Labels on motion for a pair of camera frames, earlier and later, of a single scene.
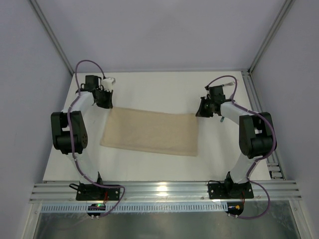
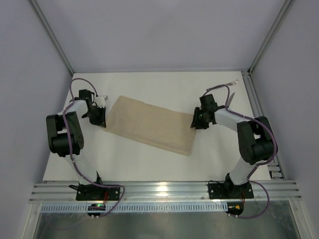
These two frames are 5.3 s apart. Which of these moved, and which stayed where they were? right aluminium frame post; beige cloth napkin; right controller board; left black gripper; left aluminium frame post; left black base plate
Moved: left black gripper; beige cloth napkin
Stayed: right aluminium frame post; left aluminium frame post; right controller board; left black base plate
